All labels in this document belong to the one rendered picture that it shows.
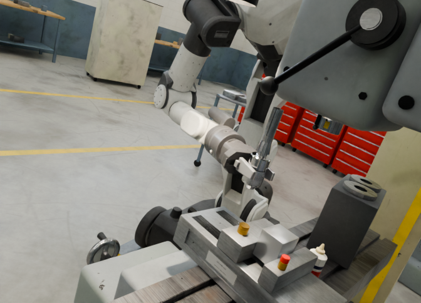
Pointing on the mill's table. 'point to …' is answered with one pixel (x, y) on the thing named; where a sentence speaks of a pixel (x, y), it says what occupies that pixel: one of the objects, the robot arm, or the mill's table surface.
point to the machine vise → (250, 265)
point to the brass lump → (243, 228)
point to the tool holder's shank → (262, 149)
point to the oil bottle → (319, 260)
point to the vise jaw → (243, 253)
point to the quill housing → (344, 59)
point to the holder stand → (346, 218)
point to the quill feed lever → (356, 32)
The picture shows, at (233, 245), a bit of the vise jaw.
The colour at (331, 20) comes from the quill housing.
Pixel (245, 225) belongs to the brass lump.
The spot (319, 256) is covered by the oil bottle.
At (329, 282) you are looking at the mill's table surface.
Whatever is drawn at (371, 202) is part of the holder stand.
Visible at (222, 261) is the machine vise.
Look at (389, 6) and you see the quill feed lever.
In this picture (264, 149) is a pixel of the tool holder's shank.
